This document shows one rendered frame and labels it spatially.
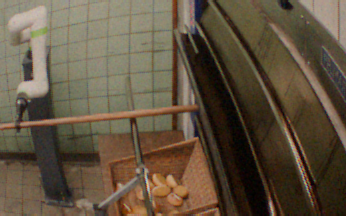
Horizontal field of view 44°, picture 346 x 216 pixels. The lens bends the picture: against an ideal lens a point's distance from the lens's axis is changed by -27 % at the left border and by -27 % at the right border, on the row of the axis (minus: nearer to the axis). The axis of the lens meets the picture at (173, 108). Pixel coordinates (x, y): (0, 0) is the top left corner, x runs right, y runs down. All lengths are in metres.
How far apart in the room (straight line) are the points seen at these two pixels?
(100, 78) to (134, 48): 0.31
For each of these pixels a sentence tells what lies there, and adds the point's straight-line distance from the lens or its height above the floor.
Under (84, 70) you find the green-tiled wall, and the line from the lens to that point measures 3.64.
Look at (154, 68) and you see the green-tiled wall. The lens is 3.68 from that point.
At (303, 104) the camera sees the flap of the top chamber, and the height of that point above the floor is 1.81.
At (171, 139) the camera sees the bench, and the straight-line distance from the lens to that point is 3.28.
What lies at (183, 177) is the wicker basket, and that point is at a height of 0.61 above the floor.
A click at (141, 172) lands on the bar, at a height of 1.17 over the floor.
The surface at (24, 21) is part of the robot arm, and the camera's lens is 2.55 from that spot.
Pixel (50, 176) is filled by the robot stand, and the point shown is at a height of 0.28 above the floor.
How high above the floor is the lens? 2.46
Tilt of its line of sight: 32 degrees down
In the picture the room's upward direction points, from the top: straight up
